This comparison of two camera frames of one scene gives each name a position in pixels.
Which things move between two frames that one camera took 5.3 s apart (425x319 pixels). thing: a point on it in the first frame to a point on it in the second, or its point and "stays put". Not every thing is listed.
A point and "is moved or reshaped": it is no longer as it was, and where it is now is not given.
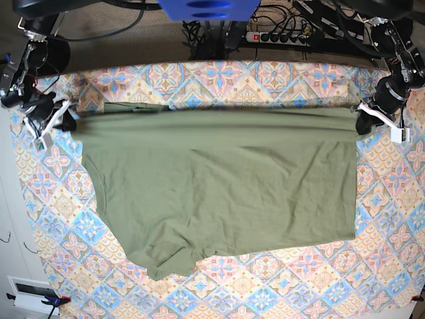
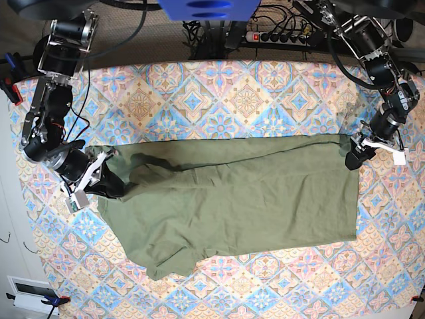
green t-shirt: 181,183 is moved or reshaped
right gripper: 390,94 to 384,127
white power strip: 292,39 stays put
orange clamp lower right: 416,298 stays put
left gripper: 40,108 to 74,165
